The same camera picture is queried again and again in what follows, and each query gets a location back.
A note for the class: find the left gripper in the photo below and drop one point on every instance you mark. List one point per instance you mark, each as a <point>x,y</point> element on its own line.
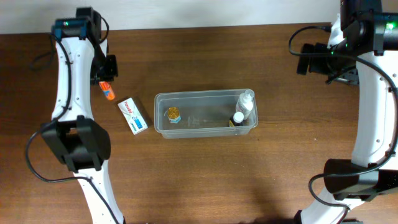
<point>106,73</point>

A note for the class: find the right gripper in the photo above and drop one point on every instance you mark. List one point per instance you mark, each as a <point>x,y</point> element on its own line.
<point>304,59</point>

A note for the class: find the orange effervescent tablet tube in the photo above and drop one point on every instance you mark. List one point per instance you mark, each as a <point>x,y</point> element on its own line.
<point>107,90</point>

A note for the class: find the white Panadol box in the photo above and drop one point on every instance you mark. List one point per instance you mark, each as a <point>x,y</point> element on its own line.
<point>133,116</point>

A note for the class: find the small gold-lid balm jar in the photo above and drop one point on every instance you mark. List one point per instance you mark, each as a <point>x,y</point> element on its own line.
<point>173,115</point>

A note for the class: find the white spray bottle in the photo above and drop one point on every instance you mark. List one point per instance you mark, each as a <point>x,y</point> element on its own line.
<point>245,103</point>

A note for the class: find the dark bottle white cap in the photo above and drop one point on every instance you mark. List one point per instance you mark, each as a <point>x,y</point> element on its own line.
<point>236,119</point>

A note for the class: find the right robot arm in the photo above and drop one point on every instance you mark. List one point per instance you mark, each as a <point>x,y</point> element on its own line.
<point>362,51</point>

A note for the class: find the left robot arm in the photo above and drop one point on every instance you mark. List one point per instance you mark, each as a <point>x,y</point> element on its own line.
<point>74,137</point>

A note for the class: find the clear plastic container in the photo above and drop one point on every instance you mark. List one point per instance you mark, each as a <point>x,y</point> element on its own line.
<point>203,114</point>

